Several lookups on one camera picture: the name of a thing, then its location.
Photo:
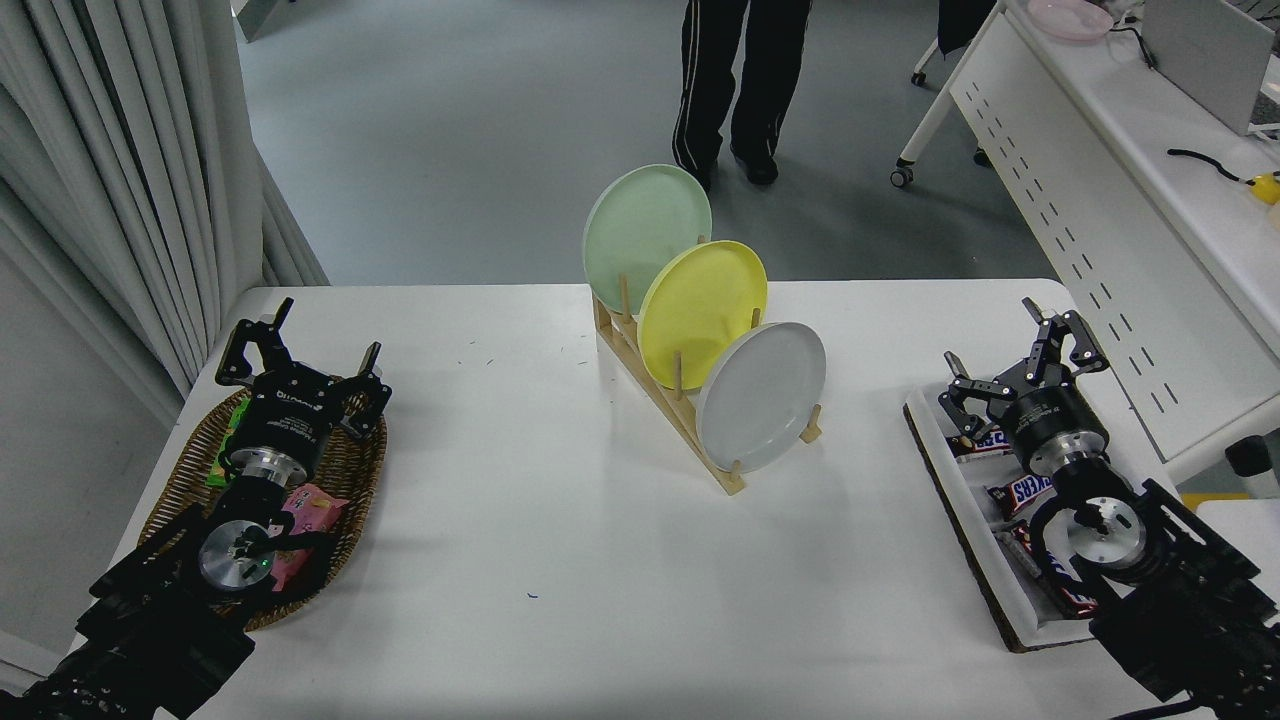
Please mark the snickers bar with latin print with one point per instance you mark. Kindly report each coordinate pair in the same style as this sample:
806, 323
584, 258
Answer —
1020, 493

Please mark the grey laptop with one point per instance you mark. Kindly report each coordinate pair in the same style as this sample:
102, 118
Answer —
1205, 55

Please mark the grey curtain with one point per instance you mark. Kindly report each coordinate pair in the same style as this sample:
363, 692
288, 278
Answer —
110, 180

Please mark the pale green plate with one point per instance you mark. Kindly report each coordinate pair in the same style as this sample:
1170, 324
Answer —
640, 225

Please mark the wooden plate rack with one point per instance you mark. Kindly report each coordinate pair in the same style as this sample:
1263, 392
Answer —
690, 430

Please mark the brown wicker basket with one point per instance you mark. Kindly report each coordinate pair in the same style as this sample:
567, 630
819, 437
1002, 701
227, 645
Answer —
190, 470

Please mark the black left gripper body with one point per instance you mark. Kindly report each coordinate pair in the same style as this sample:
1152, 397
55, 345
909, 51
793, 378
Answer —
285, 418

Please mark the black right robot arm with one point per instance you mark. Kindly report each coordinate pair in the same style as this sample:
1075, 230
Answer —
1180, 610

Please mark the yellow object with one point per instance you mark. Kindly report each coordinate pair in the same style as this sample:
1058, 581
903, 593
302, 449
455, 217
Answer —
1268, 188

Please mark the light grey plate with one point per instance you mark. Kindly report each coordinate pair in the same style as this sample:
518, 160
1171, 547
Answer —
765, 395

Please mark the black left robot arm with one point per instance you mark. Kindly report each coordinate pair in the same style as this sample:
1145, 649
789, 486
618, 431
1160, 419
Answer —
150, 630

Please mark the person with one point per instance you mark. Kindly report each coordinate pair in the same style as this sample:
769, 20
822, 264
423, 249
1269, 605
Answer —
745, 70

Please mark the white foam tray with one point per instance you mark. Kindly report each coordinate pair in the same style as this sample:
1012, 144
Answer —
985, 560

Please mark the white desk with slotted panel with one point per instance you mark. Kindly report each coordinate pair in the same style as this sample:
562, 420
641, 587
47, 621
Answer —
1080, 170

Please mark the yellow plate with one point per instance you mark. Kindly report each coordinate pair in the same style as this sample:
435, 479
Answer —
700, 310

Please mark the snickers bar with chinese print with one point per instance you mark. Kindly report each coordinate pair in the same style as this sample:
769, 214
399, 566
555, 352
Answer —
1045, 575
985, 443

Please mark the pink snack packet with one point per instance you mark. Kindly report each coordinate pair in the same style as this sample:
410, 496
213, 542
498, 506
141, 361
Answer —
315, 508

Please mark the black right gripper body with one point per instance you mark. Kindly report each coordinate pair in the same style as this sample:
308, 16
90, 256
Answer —
1055, 415

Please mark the small white table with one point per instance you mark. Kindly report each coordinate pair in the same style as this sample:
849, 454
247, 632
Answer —
1245, 540

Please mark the green snack packet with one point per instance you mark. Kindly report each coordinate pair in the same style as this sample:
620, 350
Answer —
222, 455

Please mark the pink plate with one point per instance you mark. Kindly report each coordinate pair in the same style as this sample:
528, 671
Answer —
1070, 18

